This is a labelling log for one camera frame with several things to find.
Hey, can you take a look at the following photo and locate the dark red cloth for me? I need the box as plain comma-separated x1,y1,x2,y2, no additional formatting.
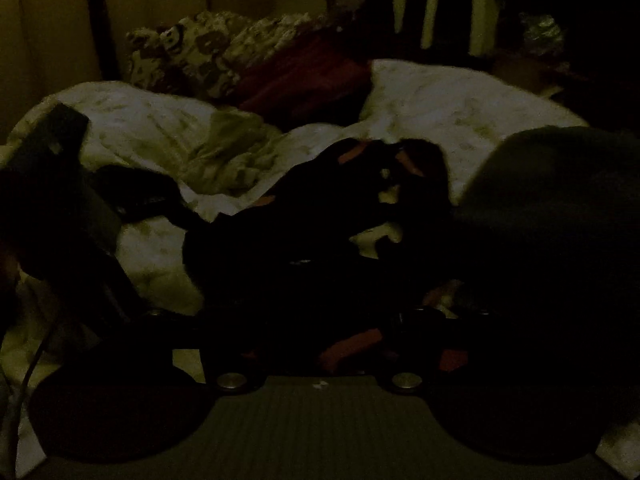
235,35,376,121

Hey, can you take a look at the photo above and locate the floral patterned pillow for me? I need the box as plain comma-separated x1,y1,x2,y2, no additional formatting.
125,11,341,101

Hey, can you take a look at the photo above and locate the white patterned blanket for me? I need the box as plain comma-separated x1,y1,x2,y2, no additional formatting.
0,59,640,466

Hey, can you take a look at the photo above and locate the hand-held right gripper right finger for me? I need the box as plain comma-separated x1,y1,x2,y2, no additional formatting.
371,305,501,394

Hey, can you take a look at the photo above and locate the striped curtain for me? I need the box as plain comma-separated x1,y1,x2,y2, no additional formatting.
387,0,508,57

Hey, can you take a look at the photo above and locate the thin cable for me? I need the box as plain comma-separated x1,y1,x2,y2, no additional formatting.
0,322,58,463

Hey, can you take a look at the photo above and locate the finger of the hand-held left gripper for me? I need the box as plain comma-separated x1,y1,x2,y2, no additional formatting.
94,165,203,228

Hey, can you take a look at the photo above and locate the pale wooden wardrobe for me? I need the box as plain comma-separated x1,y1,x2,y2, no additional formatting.
0,0,351,92

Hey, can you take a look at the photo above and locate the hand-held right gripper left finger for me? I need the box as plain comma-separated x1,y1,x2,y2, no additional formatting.
142,306,281,394

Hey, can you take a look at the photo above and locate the dark garment with orange stripes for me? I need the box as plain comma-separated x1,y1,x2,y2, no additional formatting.
181,137,468,376

